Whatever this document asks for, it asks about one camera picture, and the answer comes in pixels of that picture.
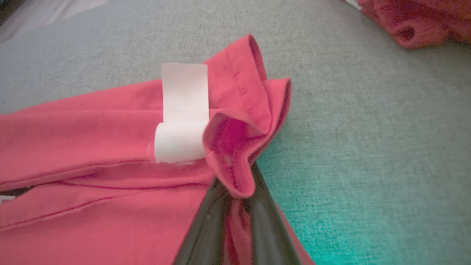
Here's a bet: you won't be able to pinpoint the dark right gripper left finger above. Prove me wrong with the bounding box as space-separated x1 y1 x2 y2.
171 174 237 265

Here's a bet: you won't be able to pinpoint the red shorts with white trim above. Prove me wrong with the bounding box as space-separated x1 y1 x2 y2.
341 0 471 50

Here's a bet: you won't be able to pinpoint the large grey sofa seat cushion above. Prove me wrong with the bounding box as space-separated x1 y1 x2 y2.
0 0 471 265

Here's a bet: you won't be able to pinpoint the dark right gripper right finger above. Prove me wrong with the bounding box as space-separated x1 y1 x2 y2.
235 161 303 265

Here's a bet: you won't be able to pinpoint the red shirt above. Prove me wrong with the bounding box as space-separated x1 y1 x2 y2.
0 34 316 265

